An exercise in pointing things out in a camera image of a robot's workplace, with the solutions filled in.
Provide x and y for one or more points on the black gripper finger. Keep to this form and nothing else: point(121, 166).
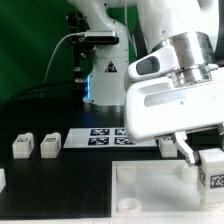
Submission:
point(192, 158)

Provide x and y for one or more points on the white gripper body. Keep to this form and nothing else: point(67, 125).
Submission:
point(155, 108)

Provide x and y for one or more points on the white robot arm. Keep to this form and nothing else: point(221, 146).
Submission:
point(177, 87)

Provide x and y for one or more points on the white square tabletop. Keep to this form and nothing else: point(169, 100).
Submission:
point(162, 191)

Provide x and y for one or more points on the white fiducial tag sheet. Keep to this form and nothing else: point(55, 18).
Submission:
point(101, 137)

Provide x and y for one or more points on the white obstacle fence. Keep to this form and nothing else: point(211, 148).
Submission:
point(2, 179)

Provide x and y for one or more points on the black camera on stand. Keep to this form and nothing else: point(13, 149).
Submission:
point(83, 41)

